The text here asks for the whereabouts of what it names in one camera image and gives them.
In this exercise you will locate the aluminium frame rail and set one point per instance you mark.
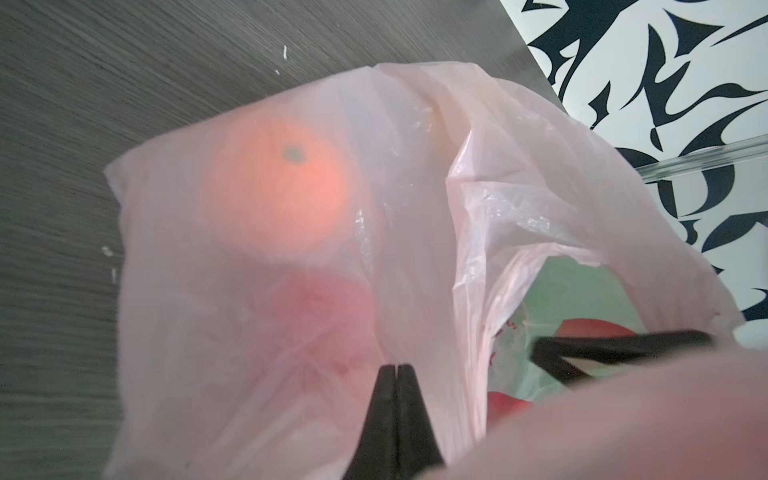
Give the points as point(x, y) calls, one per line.
point(710, 158)

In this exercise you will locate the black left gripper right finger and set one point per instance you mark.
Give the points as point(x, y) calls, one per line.
point(417, 448)

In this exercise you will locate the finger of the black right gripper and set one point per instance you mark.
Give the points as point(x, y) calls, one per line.
point(552, 354)

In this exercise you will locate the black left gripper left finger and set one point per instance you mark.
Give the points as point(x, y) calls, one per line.
point(376, 454)

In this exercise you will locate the round orange tangerine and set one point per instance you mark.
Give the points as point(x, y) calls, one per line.
point(277, 188)

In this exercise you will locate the pink plastic bag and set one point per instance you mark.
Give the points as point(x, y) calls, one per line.
point(469, 188)

